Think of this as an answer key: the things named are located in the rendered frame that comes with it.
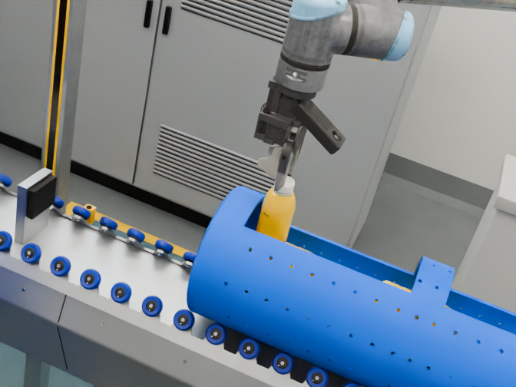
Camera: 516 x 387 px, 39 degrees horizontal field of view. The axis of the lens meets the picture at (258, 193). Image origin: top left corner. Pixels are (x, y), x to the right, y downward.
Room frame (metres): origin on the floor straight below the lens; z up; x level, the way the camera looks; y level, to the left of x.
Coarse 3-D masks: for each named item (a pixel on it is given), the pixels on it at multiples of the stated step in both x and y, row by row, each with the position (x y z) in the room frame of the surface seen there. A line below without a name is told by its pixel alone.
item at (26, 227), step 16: (32, 176) 1.38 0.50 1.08; (48, 176) 1.41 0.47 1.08; (32, 192) 1.33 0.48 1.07; (48, 192) 1.38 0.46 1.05; (16, 208) 1.33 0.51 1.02; (32, 208) 1.33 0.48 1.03; (48, 208) 1.42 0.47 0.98; (16, 224) 1.33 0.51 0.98; (32, 224) 1.36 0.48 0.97; (16, 240) 1.33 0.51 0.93
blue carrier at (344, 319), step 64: (256, 192) 1.32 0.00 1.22; (256, 256) 1.15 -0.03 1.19; (320, 256) 1.36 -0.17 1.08; (256, 320) 1.11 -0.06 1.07; (320, 320) 1.08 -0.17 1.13; (384, 320) 1.08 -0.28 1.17; (448, 320) 1.08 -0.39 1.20; (512, 320) 1.26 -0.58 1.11; (384, 384) 1.05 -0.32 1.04; (448, 384) 1.02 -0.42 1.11; (512, 384) 1.01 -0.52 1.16
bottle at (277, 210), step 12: (276, 192) 1.24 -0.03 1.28; (264, 204) 1.24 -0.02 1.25; (276, 204) 1.23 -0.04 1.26; (288, 204) 1.23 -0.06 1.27; (264, 216) 1.24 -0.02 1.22; (276, 216) 1.23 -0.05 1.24; (288, 216) 1.23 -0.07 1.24; (264, 228) 1.24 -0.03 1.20; (276, 228) 1.23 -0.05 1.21; (288, 228) 1.25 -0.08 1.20
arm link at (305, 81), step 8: (280, 64) 1.23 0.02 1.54; (288, 64) 1.22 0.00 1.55; (280, 72) 1.23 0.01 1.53; (288, 72) 1.22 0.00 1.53; (296, 72) 1.21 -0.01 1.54; (304, 72) 1.21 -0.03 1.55; (312, 72) 1.21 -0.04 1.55; (320, 72) 1.22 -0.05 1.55; (280, 80) 1.22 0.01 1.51; (288, 80) 1.21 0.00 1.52; (296, 80) 1.21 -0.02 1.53; (304, 80) 1.21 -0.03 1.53; (312, 80) 1.21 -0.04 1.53; (320, 80) 1.22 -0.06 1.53; (296, 88) 1.21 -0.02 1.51; (304, 88) 1.21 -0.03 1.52; (312, 88) 1.22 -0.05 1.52; (320, 88) 1.23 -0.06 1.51
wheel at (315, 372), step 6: (318, 366) 1.12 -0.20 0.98; (312, 372) 1.11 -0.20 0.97; (318, 372) 1.11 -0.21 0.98; (324, 372) 1.11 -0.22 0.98; (306, 378) 1.10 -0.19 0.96; (312, 378) 1.10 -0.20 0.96; (318, 378) 1.10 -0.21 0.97; (324, 378) 1.10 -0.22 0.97; (312, 384) 1.10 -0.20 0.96; (318, 384) 1.10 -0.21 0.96; (324, 384) 1.10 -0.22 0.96
